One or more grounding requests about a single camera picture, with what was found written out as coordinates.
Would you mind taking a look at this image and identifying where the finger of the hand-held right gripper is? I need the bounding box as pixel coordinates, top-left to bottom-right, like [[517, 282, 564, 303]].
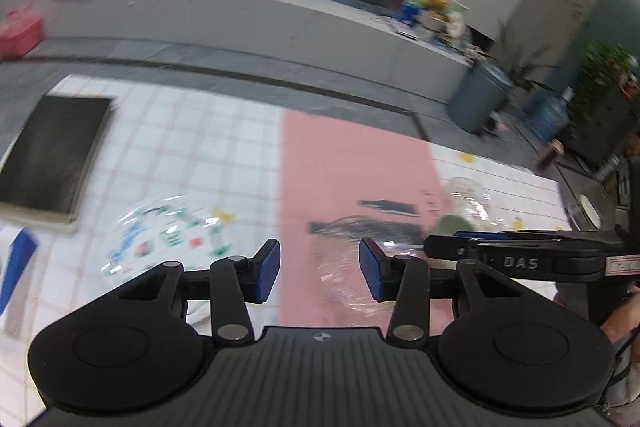
[[452, 229, 561, 242], [424, 234, 488, 261]]

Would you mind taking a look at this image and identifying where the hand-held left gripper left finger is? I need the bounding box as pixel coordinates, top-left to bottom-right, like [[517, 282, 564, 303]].
[[105, 238, 281, 342]]

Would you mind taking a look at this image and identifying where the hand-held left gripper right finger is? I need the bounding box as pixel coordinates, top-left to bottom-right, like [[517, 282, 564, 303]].
[[359, 237, 531, 342]]

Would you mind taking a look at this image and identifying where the green bowl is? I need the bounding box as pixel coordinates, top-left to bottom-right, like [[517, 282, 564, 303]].
[[434, 214, 476, 238]]

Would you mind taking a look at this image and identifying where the clear ribbed glass plate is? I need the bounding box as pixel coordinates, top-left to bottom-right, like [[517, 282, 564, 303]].
[[307, 214, 431, 315]]

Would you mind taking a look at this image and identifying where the clear glass bowl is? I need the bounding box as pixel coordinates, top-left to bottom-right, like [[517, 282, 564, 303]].
[[440, 177, 502, 233]]

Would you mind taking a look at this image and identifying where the clear patterned plastic bag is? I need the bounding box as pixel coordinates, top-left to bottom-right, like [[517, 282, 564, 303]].
[[100, 201, 236, 279]]

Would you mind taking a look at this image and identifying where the person's right hand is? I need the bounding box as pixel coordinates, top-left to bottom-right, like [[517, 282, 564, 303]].
[[600, 289, 640, 344]]

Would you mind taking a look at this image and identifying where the round white dish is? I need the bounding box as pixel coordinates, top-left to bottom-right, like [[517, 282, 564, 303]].
[[574, 193, 604, 229]]

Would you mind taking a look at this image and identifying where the pink stool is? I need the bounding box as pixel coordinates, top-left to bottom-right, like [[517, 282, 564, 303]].
[[536, 138, 567, 168]]

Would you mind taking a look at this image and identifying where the pink placemat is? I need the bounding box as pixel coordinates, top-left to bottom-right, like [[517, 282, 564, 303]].
[[277, 109, 457, 333]]

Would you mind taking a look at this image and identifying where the blue water bottle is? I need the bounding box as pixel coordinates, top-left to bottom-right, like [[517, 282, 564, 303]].
[[529, 88, 574, 144]]

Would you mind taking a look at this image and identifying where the checked lemon print tablecloth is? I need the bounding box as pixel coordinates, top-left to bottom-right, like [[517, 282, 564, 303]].
[[0, 74, 576, 408]]

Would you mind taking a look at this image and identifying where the grey trash bin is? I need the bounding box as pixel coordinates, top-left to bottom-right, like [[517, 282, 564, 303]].
[[446, 59, 516, 134]]

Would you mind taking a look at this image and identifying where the large leafy plant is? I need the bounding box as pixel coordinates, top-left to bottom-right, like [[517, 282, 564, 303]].
[[574, 41, 640, 160]]

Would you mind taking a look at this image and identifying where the potted plant with long leaves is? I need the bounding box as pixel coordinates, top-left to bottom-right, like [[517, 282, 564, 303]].
[[494, 21, 562, 108]]

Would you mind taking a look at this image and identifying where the pile of snack boxes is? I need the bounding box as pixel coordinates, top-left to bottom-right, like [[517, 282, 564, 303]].
[[398, 0, 469, 54]]

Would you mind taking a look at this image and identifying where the black book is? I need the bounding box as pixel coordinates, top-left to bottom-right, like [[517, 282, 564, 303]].
[[0, 94, 115, 226]]

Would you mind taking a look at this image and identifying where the blue and white box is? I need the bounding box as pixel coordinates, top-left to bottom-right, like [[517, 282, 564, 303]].
[[0, 228, 40, 315]]

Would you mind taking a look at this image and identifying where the white media console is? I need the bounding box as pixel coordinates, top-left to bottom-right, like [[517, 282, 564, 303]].
[[0, 0, 482, 108]]

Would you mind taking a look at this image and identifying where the pink storage box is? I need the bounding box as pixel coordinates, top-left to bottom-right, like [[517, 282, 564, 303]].
[[0, 6, 44, 58]]

